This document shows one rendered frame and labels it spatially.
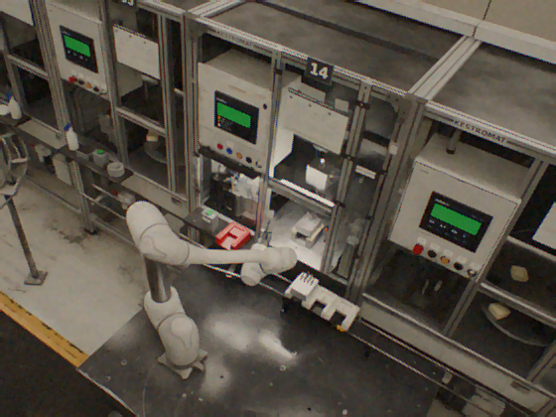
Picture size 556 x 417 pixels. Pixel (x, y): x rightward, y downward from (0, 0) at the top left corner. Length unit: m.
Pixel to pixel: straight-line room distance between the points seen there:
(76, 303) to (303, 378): 1.83
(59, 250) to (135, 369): 1.76
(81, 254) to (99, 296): 0.44
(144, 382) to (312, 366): 0.82
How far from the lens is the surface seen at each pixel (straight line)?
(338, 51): 2.30
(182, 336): 2.40
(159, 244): 1.97
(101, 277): 3.91
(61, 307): 3.81
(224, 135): 2.57
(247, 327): 2.74
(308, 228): 2.77
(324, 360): 2.68
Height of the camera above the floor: 2.93
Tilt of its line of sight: 42 degrees down
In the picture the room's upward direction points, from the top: 8 degrees clockwise
